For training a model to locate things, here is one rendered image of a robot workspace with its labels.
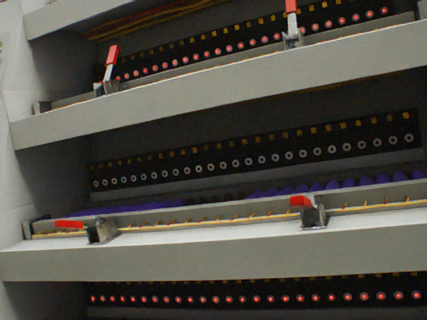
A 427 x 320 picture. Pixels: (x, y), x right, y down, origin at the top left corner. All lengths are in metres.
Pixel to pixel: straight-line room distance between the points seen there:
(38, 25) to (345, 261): 0.60
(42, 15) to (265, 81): 0.42
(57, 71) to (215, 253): 0.49
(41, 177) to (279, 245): 0.44
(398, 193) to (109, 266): 0.34
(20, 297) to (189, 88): 0.40
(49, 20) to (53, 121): 0.19
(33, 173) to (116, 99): 0.23
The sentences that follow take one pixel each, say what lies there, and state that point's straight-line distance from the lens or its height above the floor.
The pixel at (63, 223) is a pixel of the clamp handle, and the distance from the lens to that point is 0.47.
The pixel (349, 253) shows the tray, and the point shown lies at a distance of 0.40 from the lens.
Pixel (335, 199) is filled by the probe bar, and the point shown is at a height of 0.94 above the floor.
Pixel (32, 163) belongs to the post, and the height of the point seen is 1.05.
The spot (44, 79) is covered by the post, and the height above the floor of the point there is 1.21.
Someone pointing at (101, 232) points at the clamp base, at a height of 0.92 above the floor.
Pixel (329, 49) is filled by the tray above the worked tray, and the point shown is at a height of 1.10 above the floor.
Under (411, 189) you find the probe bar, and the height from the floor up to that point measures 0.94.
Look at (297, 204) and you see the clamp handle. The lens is 0.34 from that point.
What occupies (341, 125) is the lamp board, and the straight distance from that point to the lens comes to 0.57.
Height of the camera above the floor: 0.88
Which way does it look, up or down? 16 degrees up
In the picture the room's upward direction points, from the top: 2 degrees counter-clockwise
